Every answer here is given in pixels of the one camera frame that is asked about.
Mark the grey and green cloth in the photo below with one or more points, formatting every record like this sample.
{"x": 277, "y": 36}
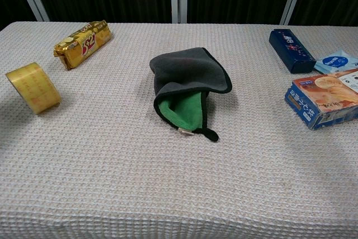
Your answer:
{"x": 190, "y": 68}

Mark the beige waffle weave tablecloth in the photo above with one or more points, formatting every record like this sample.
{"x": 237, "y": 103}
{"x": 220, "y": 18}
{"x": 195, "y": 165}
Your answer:
{"x": 112, "y": 180}

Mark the gold biscuit package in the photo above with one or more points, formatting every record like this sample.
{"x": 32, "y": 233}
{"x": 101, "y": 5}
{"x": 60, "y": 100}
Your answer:
{"x": 84, "y": 44}

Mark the dark blue rectangular box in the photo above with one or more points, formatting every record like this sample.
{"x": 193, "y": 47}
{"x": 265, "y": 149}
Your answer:
{"x": 291, "y": 50}

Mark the orange and blue food box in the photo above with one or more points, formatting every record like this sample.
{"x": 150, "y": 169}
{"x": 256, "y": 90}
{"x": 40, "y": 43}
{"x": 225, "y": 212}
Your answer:
{"x": 324, "y": 96}

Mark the yellow packing tape roll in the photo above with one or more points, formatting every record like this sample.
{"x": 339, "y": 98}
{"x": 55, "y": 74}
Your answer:
{"x": 33, "y": 88}

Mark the light blue wet wipes pack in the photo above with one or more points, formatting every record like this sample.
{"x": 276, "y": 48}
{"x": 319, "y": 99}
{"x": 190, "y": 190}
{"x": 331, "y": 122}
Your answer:
{"x": 337, "y": 61}

